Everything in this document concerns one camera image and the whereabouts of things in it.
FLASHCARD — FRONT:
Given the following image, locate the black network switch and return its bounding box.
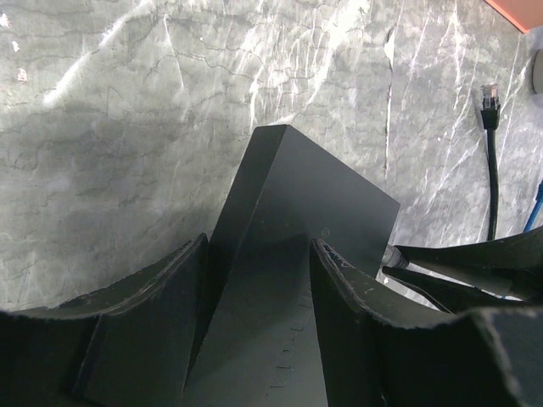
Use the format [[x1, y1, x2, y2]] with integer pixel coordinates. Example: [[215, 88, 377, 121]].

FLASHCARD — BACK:
[[182, 125, 400, 406]]

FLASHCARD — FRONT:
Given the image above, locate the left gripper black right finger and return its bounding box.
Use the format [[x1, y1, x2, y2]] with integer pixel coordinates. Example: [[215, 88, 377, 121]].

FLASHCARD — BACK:
[[310, 240, 542, 406]]

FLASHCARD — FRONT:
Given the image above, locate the blue ethernet cable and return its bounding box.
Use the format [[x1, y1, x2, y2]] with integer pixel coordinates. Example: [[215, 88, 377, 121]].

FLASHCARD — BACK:
[[522, 180, 543, 233]]

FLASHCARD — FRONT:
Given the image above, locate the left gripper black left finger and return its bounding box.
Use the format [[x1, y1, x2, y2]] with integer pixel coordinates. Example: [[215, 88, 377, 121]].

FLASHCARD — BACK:
[[1, 235, 208, 406]]

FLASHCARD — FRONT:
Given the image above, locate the black ethernet cable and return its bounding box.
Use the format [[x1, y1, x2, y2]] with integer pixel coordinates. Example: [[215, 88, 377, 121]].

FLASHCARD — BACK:
[[479, 82, 502, 241]]

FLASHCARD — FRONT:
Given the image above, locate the blue white ceramic bowl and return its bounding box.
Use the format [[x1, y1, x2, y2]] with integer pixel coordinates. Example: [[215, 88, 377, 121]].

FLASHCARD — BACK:
[[531, 49, 543, 94]]

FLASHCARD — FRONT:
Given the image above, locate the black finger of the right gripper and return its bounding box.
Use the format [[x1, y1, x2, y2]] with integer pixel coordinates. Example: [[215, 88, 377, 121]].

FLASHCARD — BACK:
[[383, 266, 542, 314], [398, 227, 542, 288]]

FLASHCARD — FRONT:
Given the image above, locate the salmon pink tray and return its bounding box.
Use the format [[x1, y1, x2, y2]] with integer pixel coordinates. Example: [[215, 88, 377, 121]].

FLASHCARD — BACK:
[[485, 0, 543, 34]]

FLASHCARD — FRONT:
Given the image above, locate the grey ethernet cable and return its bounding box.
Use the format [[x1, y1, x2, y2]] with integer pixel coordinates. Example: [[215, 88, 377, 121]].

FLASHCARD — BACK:
[[381, 244, 411, 270]]

